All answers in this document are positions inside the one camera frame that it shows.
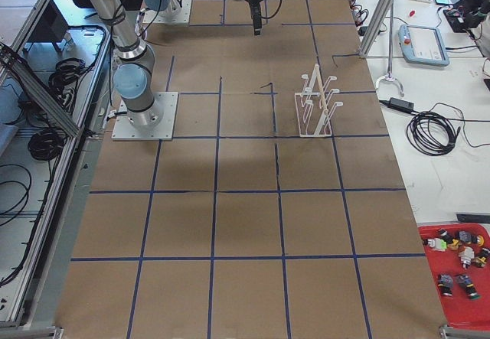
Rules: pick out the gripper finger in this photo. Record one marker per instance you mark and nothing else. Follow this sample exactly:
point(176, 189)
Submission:
point(255, 13)

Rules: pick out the black power adapter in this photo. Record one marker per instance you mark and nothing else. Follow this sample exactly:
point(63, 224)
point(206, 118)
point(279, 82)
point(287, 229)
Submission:
point(401, 105)

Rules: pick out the red parts tray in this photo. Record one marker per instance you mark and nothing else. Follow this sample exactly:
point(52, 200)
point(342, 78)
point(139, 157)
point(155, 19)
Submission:
point(458, 256)

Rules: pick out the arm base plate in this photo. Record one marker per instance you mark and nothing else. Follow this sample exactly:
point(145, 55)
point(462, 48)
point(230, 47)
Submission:
point(174, 14)
point(156, 123)

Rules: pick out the white wire cup rack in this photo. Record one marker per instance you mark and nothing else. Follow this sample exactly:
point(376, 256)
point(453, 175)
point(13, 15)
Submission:
point(315, 108)

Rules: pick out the aluminium frame post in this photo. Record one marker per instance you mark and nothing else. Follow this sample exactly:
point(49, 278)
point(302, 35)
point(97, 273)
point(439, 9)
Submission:
point(374, 26)

